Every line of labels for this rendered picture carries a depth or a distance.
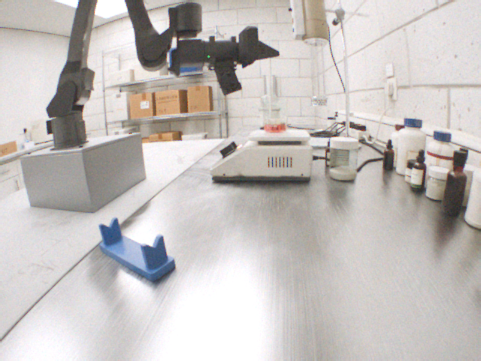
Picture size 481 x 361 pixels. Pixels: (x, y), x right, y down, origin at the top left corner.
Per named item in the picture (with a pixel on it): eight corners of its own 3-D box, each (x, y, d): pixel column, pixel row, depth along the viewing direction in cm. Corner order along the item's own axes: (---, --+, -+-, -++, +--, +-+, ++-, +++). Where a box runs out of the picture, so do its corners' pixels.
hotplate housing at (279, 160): (210, 182, 51) (207, 142, 49) (224, 166, 64) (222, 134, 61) (323, 183, 48) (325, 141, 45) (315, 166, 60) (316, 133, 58)
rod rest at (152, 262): (100, 251, 26) (92, 224, 25) (121, 240, 29) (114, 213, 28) (153, 283, 22) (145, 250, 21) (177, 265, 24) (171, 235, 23)
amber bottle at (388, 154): (388, 171, 53) (391, 140, 51) (379, 168, 56) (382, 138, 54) (395, 169, 54) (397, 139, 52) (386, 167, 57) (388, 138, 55)
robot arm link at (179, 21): (142, 61, 39) (143, 3, 35) (145, 68, 46) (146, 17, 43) (206, 57, 42) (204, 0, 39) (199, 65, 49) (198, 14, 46)
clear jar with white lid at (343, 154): (361, 180, 48) (364, 141, 45) (335, 182, 47) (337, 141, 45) (349, 173, 53) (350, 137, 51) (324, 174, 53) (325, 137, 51)
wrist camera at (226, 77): (207, 65, 48) (207, 96, 50) (211, 58, 41) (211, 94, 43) (236, 65, 50) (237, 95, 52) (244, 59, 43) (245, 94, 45)
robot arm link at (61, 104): (46, 120, 35) (44, 86, 34) (62, 119, 44) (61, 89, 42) (76, 114, 37) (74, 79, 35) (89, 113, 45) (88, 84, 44)
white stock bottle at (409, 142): (389, 171, 53) (393, 116, 49) (406, 168, 55) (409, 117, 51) (412, 179, 47) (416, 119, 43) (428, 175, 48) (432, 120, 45)
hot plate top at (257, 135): (246, 141, 48) (246, 136, 48) (254, 134, 60) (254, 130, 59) (311, 141, 46) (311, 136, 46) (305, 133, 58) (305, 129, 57)
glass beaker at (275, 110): (292, 134, 53) (291, 95, 51) (282, 137, 49) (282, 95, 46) (267, 133, 56) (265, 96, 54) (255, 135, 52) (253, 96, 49)
